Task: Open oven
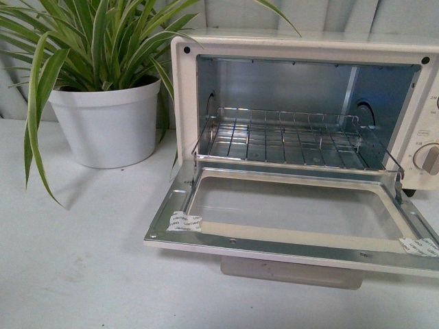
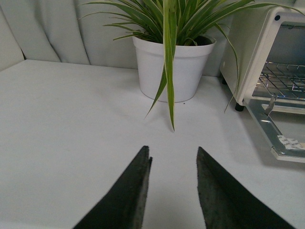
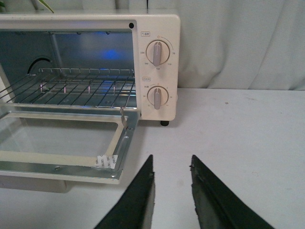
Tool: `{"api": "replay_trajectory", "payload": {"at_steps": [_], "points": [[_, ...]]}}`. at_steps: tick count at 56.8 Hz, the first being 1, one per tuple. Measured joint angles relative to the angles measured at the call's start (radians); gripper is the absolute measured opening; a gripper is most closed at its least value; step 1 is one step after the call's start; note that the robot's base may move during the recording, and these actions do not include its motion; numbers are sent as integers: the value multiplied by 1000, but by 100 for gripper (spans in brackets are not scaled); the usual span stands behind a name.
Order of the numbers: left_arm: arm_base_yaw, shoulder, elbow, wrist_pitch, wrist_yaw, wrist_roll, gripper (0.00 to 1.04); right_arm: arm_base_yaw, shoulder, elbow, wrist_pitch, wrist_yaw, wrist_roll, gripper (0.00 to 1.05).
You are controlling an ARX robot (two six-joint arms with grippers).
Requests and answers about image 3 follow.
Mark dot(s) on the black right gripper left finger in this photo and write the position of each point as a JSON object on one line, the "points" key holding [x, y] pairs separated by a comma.
{"points": [[134, 210]]}

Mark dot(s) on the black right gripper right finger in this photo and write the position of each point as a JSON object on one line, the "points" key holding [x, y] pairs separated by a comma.
{"points": [[216, 206]]}

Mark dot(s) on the glass oven door with handle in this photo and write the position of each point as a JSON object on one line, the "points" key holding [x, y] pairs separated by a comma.
{"points": [[42, 148]]}

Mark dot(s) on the white Toshiba toaster oven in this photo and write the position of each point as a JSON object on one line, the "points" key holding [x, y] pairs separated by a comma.
{"points": [[95, 39]]}

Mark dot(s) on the beige lower timer knob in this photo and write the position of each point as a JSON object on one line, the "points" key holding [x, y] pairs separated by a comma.
{"points": [[157, 96]]}

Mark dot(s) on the beige upper temperature knob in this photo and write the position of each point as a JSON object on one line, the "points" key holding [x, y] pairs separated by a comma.
{"points": [[157, 52]]}

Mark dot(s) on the green striped spider plant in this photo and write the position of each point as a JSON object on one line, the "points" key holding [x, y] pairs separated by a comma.
{"points": [[41, 5]]}

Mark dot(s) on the metal wire oven rack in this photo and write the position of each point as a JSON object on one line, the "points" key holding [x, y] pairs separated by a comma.
{"points": [[73, 87]]}

